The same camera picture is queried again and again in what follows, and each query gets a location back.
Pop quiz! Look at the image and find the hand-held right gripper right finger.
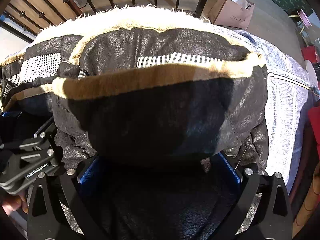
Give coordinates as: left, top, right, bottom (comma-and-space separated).
210, 152, 293, 240

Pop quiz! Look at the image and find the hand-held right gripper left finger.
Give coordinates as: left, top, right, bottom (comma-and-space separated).
27, 155, 110, 240

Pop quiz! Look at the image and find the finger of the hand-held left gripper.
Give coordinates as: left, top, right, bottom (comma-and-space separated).
32, 116, 56, 140
0, 110, 25, 122

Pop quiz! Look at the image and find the black quilted jacket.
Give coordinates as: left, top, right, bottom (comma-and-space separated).
0, 6, 270, 240

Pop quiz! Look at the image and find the person's left hand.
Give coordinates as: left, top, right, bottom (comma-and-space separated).
1, 191, 28, 215

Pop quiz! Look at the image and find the blue plaid blanket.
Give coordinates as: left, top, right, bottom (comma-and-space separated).
210, 24, 314, 195

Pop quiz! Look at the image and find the red padded cloth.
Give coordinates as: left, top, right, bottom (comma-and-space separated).
307, 107, 320, 142

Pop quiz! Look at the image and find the wooden board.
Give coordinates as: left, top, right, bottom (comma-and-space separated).
5, 0, 83, 34

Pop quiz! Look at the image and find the brown paper shopping bag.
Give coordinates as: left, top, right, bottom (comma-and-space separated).
207, 0, 255, 29

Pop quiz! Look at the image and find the pink stool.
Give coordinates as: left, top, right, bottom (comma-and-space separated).
289, 9, 313, 34

